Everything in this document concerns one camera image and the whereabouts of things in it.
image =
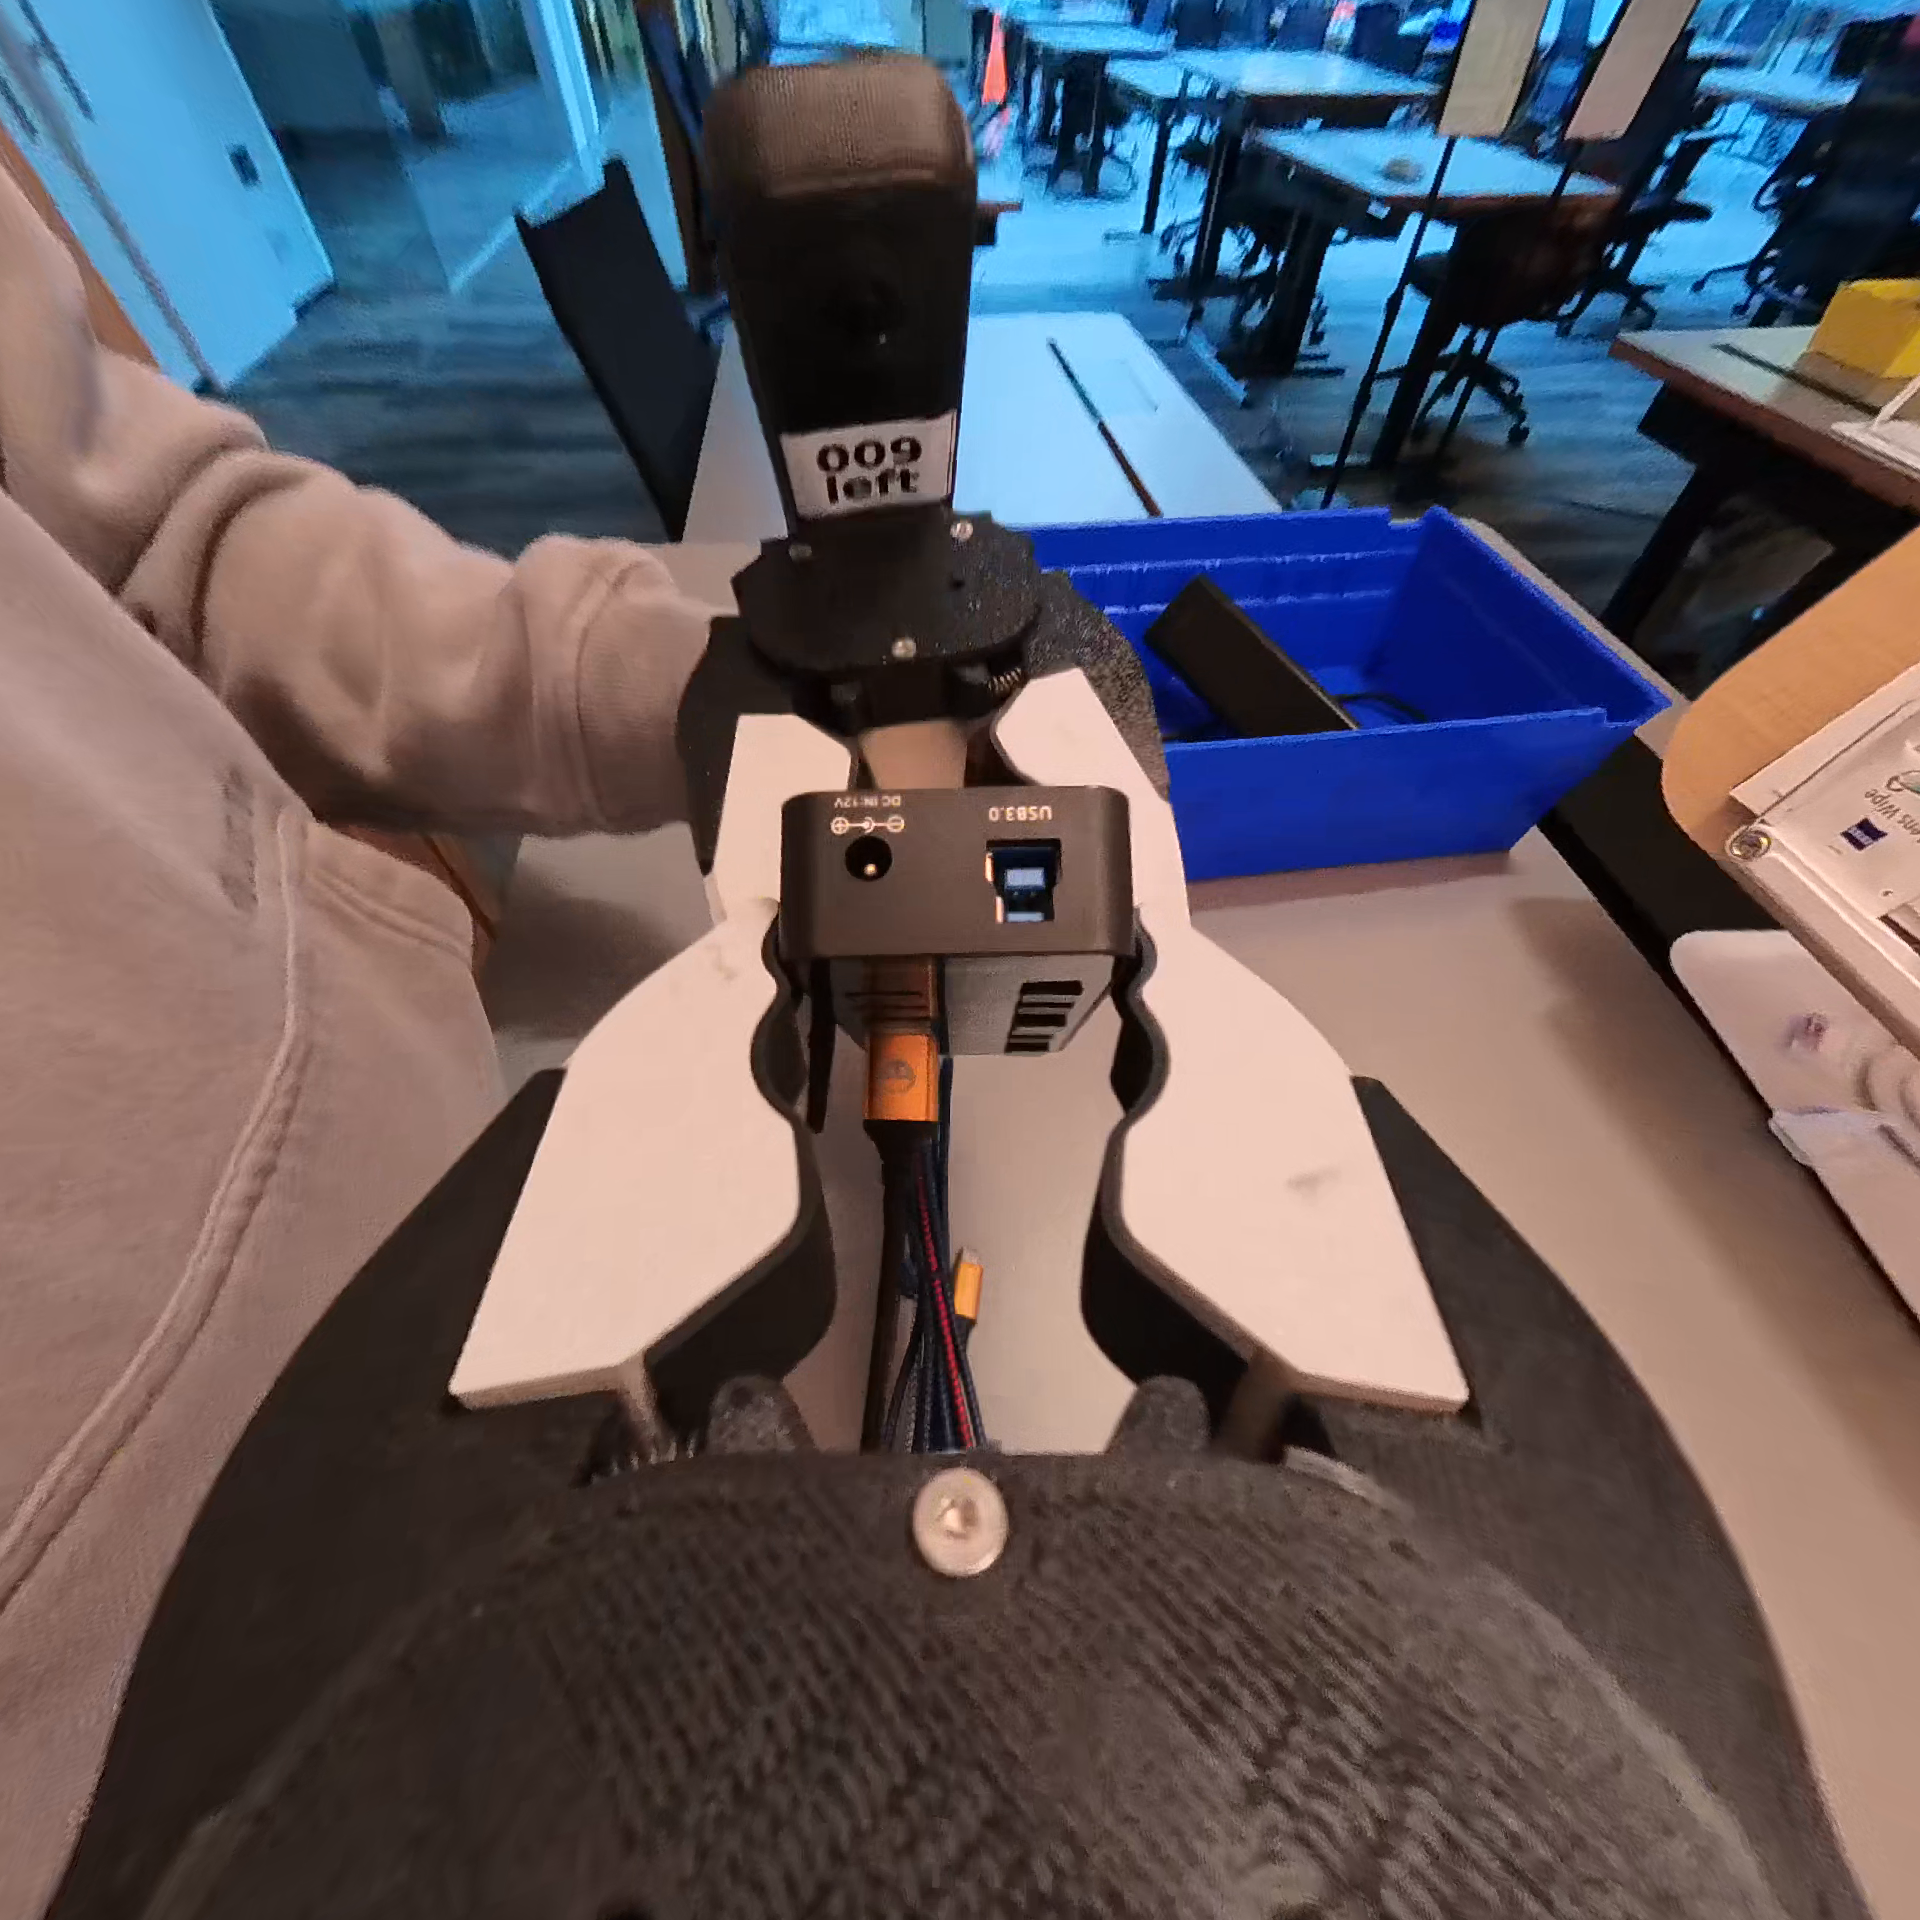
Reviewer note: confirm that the clear acrylic stand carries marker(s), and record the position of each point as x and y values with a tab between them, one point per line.
1898	428

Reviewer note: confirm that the black usb hub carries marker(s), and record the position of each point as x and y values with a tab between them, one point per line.
919	900

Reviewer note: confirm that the orange safety cone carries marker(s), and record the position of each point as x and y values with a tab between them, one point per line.
992	60

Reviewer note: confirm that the black office chair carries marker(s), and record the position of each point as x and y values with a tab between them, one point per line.
1831	182
1469	300

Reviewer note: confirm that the person's left forearm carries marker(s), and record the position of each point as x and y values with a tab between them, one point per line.
421	676

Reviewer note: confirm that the black flat-backed chair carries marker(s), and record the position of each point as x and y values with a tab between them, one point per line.
629	329

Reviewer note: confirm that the blue plastic bin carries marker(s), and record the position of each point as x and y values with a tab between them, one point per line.
1349	796

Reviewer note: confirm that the wooden document holder stand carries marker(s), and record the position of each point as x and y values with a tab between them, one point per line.
1769	703

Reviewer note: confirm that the printed paper sheets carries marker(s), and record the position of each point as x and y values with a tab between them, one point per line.
1861	738

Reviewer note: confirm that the black rectangular device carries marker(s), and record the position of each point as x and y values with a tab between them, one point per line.
1238	653

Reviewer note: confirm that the wooden desk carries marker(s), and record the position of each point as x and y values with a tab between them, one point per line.
1723	376

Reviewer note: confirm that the dark-legged work desk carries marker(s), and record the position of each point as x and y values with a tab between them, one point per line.
1349	159
1245	76

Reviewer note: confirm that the pale sign on black stand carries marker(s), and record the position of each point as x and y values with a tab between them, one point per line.
1492	68
1633	68

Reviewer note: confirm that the yellow box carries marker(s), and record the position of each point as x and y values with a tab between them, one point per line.
1876	329

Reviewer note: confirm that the grey table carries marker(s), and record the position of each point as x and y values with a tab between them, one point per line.
1035	435

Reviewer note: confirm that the white wipe packet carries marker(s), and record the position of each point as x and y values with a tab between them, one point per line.
1866	846

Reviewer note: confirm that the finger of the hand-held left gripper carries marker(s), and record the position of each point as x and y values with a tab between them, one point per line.
1086	749
749	823

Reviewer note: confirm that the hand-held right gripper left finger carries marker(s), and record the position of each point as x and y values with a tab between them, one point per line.
645	1170

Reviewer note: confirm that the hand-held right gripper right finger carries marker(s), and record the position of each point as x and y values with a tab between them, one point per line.
1276	1183

